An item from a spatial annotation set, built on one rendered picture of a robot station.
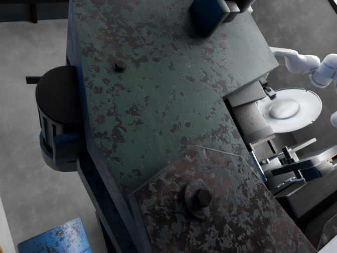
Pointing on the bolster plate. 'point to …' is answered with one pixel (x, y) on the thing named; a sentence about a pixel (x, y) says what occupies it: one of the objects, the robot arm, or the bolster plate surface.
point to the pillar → (258, 166)
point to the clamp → (321, 168)
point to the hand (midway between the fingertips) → (270, 93)
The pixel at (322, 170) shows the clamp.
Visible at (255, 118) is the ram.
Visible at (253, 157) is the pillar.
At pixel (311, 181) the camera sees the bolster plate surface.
